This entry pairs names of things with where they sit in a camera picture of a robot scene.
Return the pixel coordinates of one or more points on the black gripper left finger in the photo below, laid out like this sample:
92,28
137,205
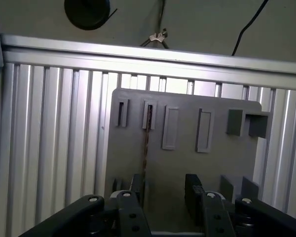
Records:
130,212

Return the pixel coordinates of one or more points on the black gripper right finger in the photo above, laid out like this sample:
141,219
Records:
217,214

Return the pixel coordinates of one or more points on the grey plastic parts rack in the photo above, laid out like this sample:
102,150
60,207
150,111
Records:
177,168

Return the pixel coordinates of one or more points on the black round object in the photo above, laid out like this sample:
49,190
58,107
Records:
86,14

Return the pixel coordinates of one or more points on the silver metal wing bracket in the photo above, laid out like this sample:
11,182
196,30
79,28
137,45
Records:
155,37

